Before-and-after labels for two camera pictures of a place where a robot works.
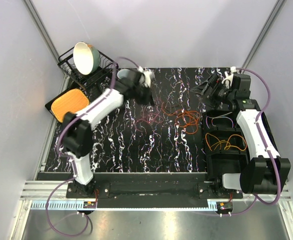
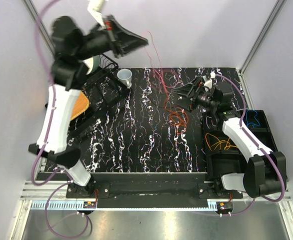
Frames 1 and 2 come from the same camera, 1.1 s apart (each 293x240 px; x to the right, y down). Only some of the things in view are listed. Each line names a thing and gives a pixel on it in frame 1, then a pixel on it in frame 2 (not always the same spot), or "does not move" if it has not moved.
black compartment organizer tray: [225, 150] does not move
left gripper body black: [142, 94] -> [108, 39]
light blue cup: [124, 73] does not move
